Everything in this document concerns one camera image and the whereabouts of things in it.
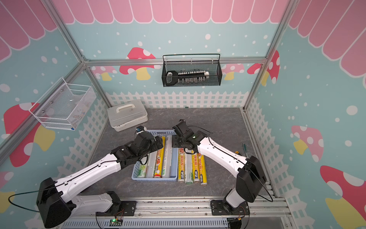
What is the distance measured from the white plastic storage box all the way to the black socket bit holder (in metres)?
0.33

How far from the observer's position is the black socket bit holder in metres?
0.89

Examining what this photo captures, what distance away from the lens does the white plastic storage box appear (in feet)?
3.30
